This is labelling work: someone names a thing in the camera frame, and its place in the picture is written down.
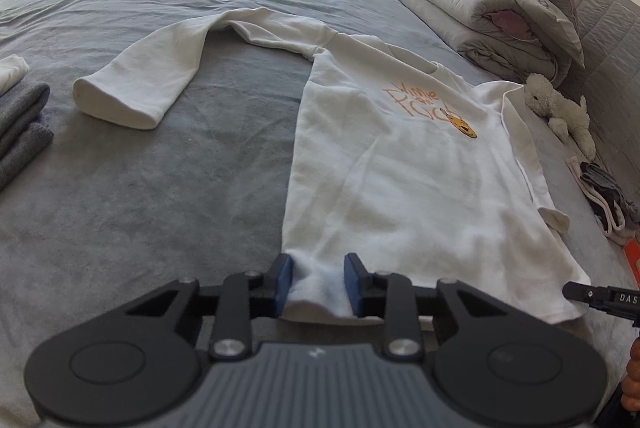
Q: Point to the folded grey cloth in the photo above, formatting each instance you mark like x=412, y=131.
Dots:
x=20, y=127

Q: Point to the white plush toy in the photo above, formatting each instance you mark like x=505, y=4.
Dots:
x=550, y=100

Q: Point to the small pile of clothes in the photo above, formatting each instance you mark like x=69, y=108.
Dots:
x=605, y=193

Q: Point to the person's right hand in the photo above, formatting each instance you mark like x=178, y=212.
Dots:
x=634, y=373

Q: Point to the white long-sleeve sweatshirt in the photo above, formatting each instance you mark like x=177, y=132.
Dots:
x=400, y=188

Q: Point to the folded white cloth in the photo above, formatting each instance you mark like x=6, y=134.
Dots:
x=10, y=72

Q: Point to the grey quilted bedspread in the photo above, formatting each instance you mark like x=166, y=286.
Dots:
x=610, y=27

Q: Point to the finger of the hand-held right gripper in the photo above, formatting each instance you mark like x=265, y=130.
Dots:
x=582, y=294

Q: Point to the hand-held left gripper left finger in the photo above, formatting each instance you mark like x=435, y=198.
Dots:
x=284, y=280

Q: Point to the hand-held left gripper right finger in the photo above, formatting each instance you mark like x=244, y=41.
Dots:
x=352, y=283

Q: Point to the orange book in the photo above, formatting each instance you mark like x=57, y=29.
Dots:
x=634, y=263

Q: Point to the light grey folded blanket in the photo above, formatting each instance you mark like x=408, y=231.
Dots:
x=430, y=15

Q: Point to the bed with grey sheet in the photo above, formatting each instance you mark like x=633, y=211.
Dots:
x=150, y=188

